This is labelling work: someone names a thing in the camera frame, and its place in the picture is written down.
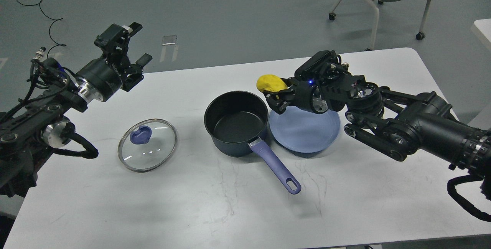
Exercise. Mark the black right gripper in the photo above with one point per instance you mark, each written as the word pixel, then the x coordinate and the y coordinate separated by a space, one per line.
pixel 305 95

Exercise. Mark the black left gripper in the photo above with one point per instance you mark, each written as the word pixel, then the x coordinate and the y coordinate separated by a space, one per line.
pixel 99 81

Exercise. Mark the silver floor socket plate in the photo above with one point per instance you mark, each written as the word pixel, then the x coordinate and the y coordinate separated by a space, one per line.
pixel 169 40

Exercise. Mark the white side table corner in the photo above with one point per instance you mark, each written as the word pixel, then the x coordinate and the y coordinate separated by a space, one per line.
pixel 482 30

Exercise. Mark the dark blue saucepan purple handle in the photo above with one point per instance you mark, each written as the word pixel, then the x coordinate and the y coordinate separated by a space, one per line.
pixel 237 123

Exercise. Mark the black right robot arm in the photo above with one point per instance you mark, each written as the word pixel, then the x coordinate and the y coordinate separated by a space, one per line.
pixel 396 124

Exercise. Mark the yellow potato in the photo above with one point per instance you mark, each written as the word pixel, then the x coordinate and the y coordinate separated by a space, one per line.
pixel 267 83

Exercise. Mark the glass lid purple knob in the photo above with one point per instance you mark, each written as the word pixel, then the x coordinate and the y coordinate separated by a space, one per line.
pixel 147 145

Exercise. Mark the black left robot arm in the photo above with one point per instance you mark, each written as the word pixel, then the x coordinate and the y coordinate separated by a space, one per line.
pixel 37 127

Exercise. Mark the blue round plate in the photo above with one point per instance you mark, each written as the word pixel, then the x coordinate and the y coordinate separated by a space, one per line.
pixel 304 132

